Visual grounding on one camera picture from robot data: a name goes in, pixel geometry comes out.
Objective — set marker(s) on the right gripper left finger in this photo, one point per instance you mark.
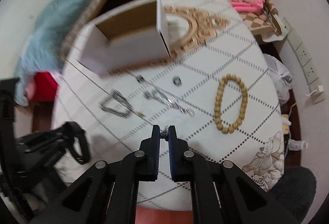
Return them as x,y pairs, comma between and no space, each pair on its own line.
149,164

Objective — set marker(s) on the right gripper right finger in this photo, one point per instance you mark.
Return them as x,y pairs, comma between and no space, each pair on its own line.
177,147

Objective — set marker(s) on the white cardboard box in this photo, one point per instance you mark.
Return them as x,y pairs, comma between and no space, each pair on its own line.
135,35

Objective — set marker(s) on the small silver charm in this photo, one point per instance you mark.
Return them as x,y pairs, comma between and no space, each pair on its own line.
164,133

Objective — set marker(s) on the white patterned tablecloth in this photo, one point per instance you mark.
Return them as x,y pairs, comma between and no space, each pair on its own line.
119,111

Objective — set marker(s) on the red cloth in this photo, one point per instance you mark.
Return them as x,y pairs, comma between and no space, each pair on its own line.
42,88

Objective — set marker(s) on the yellow box on floor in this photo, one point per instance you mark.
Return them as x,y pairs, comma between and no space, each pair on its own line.
286,123

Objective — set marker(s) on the light blue blanket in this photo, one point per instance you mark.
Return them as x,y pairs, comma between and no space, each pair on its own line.
42,51

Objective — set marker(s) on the white plastic bottle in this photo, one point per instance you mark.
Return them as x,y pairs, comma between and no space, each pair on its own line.
297,145

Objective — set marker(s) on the dark fuzzy stool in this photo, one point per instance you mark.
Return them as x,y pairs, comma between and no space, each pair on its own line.
295,191

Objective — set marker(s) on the white plastic bag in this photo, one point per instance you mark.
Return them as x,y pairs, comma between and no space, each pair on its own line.
281,78

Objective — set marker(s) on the bed with beige mattress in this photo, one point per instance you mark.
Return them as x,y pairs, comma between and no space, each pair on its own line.
89,13

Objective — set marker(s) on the checkered beige cushion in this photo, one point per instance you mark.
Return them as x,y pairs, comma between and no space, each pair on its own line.
267,21

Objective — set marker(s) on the white charger plug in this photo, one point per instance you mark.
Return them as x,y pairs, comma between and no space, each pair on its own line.
316,91

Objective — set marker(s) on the white wall power strip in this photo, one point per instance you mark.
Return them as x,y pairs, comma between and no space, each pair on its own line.
304,59

